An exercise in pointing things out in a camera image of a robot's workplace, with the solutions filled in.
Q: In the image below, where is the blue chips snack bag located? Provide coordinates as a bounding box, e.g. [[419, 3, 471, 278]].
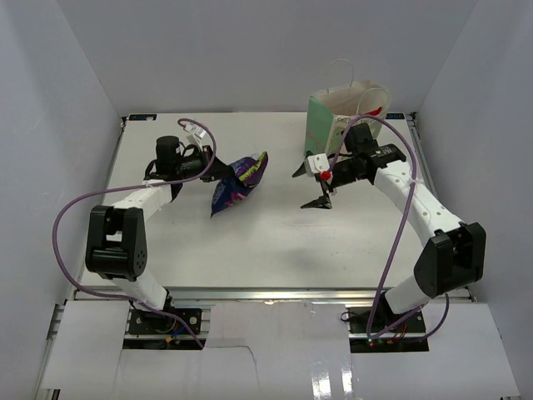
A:
[[210, 151, 269, 218]]

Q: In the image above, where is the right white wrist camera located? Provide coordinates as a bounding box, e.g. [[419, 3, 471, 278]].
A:
[[303, 153, 332, 182]]

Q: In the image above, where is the aluminium table frame rail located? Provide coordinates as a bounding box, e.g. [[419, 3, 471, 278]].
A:
[[49, 112, 471, 343]]

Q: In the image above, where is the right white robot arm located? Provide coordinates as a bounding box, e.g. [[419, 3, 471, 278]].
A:
[[293, 123, 486, 333]]

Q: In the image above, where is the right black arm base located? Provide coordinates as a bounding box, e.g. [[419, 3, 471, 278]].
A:
[[340, 306, 430, 353]]

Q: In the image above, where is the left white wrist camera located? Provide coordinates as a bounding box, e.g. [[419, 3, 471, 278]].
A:
[[184, 124, 207, 147]]

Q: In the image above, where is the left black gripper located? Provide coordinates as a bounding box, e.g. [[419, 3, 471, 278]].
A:
[[175, 146, 236, 183]]

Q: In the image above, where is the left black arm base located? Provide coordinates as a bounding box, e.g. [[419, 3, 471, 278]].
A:
[[123, 307, 206, 351]]

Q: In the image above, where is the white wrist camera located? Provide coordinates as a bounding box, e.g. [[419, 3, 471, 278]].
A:
[[303, 153, 332, 182], [184, 124, 207, 147]]

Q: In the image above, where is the green paper gift bag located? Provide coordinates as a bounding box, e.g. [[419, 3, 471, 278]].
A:
[[304, 67, 391, 155]]

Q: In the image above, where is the red cookie snack bag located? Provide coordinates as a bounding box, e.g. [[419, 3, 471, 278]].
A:
[[367, 107, 382, 116]]

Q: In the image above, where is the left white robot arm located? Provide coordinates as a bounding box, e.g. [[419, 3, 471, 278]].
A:
[[85, 136, 235, 333]]

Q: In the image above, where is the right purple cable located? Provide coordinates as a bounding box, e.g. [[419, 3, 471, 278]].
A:
[[331, 114, 451, 341]]

